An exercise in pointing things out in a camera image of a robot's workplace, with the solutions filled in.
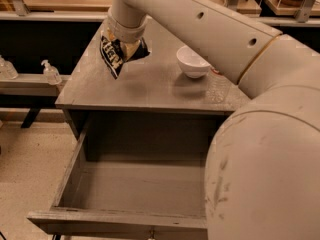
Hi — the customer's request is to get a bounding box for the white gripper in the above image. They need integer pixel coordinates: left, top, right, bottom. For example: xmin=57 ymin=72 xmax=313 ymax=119
xmin=107 ymin=14 xmax=147 ymax=62

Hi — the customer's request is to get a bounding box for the blue chip bag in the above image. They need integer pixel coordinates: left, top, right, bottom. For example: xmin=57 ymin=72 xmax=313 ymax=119
xmin=100 ymin=35 xmax=150 ymax=79

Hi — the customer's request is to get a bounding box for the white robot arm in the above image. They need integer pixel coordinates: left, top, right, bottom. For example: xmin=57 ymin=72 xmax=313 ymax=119
xmin=109 ymin=0 xmax=320 ymax=240

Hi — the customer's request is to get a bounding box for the open grey drawer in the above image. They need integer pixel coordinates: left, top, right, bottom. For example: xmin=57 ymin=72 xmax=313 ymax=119
xmin=28 ymin=114 xmax=215 ymax=240

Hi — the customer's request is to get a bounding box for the grey wooden cabinet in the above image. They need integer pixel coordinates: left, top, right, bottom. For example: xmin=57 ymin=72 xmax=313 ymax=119
xmin=57 ymin=20 xmax=249 ymax=156

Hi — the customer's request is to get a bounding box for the white bowl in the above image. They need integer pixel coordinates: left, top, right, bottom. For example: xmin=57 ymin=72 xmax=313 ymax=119
xmin=176 ymin=46 xmax=211 ymax=79

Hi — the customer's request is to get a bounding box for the sanitizer pump bottle left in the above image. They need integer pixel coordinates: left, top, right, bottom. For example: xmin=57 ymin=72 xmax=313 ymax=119
xmin=41 ymin=60 xmax=62 ymax=85

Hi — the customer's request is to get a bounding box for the clear plastic water bottle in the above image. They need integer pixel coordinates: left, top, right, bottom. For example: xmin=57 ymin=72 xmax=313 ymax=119
xmin=206 ymin=68 xmax=231 ymax=103

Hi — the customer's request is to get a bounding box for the wooden back table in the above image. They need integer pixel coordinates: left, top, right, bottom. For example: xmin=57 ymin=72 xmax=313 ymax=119
xmin=24 ymin=0 xmax=262 ymax=16

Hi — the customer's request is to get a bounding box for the clear bottle far left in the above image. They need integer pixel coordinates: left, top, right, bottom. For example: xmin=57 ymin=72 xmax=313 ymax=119
xmin=0 ymin=55 xmax=18 ymax=80

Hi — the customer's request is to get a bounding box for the grey shelf rail left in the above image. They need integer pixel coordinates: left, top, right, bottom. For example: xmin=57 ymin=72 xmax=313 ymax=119
xmin=0 ymin=74 xmax=70 ymax=97

